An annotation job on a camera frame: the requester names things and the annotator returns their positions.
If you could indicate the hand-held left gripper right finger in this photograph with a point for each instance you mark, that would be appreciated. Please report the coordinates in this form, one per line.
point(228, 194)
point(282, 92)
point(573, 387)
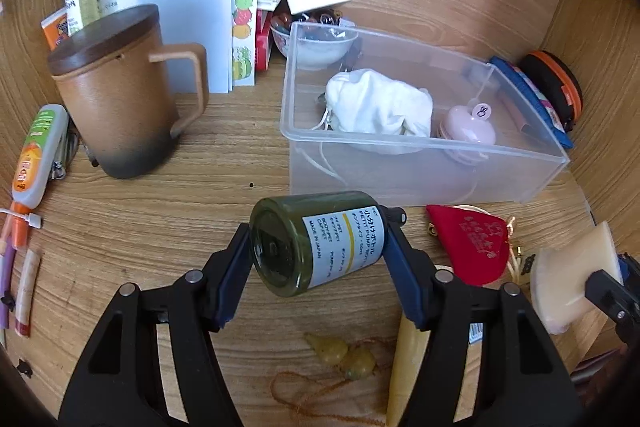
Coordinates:
point(400, 272)

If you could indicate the orange carton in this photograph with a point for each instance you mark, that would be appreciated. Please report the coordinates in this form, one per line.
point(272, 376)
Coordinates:
point(54, 29)

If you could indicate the dark wooden mug lid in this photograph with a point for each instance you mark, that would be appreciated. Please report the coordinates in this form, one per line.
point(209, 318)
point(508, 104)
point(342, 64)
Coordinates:
point(100, 39)

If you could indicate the green pump bottle white label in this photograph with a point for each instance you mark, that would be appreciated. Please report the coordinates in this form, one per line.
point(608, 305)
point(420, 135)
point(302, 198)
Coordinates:
point(290, 242)

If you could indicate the pink macaron-shaped case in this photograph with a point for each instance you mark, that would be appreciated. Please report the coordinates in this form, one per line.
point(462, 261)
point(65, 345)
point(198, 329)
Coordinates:
point(467, 129)

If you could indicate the white paper folder stack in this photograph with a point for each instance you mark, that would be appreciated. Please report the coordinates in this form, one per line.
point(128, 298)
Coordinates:
point(200, 17)

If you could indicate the brown ceramic mug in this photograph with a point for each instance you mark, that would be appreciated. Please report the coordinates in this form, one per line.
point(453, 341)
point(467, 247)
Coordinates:
point(120, 117)

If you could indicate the red striped cloth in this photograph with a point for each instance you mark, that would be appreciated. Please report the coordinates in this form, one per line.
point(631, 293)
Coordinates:
point(595, 364)

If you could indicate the wooden desktop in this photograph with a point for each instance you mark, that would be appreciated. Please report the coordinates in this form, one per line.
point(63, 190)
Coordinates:
point(200, 217)

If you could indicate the red cloth pouch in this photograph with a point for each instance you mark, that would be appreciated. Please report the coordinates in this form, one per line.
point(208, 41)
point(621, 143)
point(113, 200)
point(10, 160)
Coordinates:
point(470, 247)

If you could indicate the metal nail clipper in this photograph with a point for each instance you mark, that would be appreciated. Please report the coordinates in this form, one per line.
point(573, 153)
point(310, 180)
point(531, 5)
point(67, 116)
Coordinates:
point(62, 157)

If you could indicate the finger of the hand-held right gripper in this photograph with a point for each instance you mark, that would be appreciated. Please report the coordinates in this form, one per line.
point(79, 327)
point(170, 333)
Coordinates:
point(631, 269)
point(620, 307)

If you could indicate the white tube orange green label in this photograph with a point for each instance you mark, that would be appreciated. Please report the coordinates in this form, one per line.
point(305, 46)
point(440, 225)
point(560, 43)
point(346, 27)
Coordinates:
point(37, 157)

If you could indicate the fruit print carton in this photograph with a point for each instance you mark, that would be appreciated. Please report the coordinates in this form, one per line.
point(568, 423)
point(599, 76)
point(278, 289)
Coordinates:
point(243, 37)

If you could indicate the glass beads group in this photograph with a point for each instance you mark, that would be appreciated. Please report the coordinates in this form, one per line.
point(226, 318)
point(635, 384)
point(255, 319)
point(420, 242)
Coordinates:
point(320, 19)

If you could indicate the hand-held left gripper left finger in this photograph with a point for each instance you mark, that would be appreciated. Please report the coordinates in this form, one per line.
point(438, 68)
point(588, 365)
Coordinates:
point(235, 277)

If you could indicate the cream red lip balm stick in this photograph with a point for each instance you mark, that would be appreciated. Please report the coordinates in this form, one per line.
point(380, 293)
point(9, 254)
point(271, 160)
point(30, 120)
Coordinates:
point(27, 292)

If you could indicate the red small carton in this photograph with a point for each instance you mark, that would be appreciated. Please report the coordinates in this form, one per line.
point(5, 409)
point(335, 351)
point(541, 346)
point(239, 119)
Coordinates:
point(262, 42)

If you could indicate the blue patterned pencil case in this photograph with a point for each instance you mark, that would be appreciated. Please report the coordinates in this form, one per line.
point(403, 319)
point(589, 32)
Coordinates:
point(542, 107)

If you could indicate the cream yellow bottle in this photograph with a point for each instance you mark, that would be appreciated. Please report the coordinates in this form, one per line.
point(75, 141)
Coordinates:
point(407, 367)

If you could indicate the black orange zip case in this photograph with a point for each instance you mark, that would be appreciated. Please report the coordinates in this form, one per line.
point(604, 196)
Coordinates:
point(555, 82)

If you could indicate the clear plastic storage box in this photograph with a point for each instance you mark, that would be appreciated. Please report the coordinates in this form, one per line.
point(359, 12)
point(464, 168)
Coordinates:
point(380, 177)

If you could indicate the white ceramic bowl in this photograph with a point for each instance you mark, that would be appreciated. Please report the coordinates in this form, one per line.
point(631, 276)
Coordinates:
point(315, 52)

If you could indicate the orange purple pen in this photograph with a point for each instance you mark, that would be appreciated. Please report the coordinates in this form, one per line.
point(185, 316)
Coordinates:
point(20, 227)

